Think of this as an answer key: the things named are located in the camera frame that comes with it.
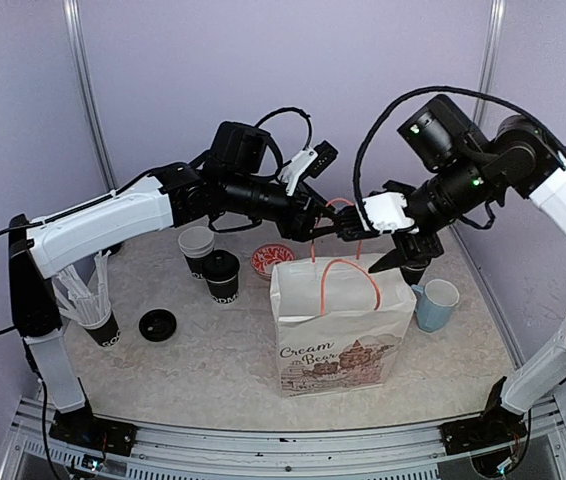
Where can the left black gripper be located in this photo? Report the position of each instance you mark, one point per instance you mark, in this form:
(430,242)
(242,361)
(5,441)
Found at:
(298,221)

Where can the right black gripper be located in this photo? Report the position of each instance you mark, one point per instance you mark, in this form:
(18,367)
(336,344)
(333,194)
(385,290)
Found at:
(412,252)

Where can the black paper coffee cup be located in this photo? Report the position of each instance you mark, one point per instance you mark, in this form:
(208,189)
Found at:
(412,274)
(224,292)

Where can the white paper takeout bag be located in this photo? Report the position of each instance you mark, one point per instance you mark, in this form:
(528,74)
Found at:
(339,326)

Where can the stack of black paper cups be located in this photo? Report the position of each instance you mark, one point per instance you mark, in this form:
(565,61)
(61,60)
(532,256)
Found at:
(196,243)

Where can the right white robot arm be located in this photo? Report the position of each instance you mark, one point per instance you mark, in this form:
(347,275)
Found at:
(530,159)

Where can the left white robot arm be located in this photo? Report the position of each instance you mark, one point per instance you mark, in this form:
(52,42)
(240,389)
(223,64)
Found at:
(162,197)

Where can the light blue ceramic mug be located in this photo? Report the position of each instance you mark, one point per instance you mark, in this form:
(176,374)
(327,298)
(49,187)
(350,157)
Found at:
(436,301)

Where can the red patterned white bowl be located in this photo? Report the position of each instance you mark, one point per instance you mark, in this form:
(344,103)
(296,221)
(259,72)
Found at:
(267,256)

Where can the stack of black cup lids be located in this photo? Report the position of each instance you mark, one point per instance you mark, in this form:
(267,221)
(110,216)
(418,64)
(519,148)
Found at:
(157,325)

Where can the cup holding wrapped straws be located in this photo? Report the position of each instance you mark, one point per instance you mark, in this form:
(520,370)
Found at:
(90,309)

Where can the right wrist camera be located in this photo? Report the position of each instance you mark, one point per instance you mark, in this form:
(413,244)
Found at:
(381,214)

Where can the aluminium front frame rail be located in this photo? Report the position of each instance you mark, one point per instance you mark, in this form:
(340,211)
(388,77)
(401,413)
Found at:
(172,450)

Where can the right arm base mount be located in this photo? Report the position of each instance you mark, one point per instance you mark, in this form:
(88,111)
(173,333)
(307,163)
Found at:
(495,425)

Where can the right rear aluminium post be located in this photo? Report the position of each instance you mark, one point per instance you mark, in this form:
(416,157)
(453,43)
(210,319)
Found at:
(492,44)

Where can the aluminium post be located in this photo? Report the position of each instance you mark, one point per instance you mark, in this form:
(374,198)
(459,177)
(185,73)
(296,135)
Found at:
(492,44)
(72,15)

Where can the left rear aluminium post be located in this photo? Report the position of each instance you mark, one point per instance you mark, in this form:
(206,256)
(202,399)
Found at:
(72,15)

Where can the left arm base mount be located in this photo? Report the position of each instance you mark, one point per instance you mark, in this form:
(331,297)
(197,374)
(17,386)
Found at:
(82,428)

